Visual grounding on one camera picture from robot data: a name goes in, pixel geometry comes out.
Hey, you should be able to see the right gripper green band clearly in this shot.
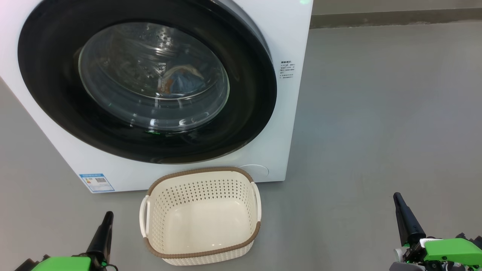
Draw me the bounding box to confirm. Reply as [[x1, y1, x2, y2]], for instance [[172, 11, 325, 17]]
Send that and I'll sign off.
[[390, 193, 482, 271]]

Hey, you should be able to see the dark round washing machine door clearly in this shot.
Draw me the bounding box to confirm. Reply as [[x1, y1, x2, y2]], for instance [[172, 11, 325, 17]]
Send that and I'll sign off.
[[17, 0, 278, 164]]

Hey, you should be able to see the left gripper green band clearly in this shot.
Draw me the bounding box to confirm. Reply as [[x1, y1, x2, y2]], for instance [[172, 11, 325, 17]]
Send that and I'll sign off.
[[15, 211, 117, 271]]

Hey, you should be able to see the round white filter cover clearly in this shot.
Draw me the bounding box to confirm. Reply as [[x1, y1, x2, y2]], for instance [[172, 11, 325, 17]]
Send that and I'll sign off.
[[238, 164, 270, 179]]

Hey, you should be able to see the perforated steel drum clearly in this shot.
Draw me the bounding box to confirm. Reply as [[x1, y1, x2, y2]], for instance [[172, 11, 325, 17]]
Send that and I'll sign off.
[[81, 23, 228, 130]]

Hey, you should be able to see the blue energy label sticker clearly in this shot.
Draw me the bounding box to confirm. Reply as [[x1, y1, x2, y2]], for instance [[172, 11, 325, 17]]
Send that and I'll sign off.
[[79, 173, 115, 193]]

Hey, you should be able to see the cream perforated laundry basket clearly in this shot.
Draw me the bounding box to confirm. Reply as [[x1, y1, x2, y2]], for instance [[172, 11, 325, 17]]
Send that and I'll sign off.
[[139, 167, 262, 266]]

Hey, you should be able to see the blue bear print garment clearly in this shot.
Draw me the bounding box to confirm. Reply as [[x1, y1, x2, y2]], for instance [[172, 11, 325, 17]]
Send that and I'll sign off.
[[162, 66, 206, 94]]

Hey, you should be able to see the white front-load washing machine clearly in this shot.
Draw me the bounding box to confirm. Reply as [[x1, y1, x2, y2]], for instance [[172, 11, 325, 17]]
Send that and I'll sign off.
[[0, 0, 314, 193]]

